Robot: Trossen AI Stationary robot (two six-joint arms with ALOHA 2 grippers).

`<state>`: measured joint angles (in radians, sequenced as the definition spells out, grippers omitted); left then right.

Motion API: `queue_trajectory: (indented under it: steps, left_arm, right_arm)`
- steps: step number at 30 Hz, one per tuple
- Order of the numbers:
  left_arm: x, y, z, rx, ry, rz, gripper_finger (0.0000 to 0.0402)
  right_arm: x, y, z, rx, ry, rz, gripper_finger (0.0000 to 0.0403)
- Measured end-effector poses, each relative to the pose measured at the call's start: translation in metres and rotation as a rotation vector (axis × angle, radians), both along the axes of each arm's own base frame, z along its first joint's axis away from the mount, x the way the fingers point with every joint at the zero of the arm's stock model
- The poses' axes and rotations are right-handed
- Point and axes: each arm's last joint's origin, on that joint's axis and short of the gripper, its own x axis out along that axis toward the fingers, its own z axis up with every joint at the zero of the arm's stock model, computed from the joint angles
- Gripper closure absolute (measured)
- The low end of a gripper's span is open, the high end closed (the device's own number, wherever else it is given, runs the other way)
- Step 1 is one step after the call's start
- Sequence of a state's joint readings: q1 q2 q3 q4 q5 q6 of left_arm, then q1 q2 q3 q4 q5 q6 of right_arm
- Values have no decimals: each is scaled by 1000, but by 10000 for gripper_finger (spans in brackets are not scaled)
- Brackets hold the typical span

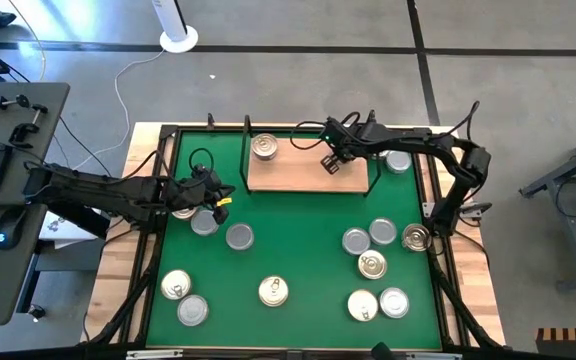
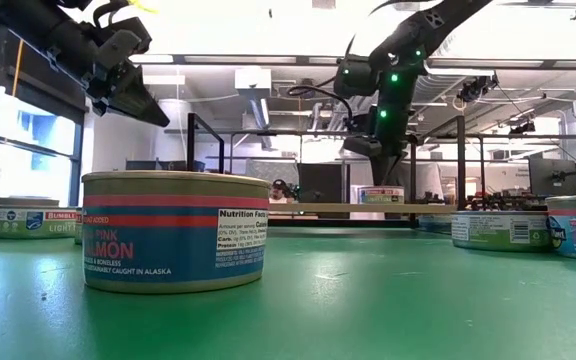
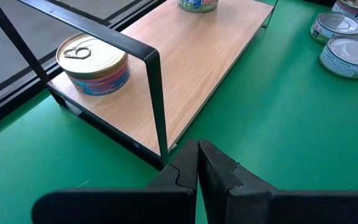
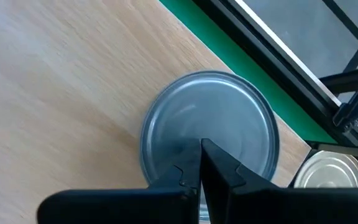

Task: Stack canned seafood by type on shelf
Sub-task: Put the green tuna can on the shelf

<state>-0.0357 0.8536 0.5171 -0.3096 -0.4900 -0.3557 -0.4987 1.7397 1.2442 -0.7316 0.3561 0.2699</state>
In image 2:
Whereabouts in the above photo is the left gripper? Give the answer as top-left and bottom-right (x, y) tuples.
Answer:
(81, 52), (171, 129)

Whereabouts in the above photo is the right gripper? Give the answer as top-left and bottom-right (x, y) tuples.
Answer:
(367, 122), (410, 188)

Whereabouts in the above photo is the black monitor on arm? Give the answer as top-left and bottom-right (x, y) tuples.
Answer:
(527, 158), (576, 197)

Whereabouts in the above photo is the white round column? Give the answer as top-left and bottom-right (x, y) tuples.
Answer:
(153, 98), (194, 162)

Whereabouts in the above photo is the black flat screen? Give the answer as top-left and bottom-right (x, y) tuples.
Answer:
(296, 162), (352, 205)

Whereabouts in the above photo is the person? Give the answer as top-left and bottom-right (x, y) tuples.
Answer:
(267, 178), (299, 205)

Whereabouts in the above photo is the green table mat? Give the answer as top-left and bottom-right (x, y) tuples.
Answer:
(0, 225), (576, 360)

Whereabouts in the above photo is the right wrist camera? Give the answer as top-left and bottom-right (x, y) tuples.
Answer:
(342, 134), (384, 159)

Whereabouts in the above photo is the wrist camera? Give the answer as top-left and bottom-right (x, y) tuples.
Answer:
(342, 134), (384, 159)
(93, 17), (153, 66)

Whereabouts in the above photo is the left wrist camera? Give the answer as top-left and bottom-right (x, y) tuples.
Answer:
(93, 17), (153, 66)

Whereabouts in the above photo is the yellow cable tag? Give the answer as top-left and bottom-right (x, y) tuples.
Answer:
(126, 0), (160, 15)

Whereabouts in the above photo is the black ceiling camera rig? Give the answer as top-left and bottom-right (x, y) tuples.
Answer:
(456, 73), (500, 105)

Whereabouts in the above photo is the black camera cable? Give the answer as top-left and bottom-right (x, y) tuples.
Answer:
(286, 83), (357, 132)

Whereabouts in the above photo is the thin orange cable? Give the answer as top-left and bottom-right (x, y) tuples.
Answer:
(11, 38), (25, 97)

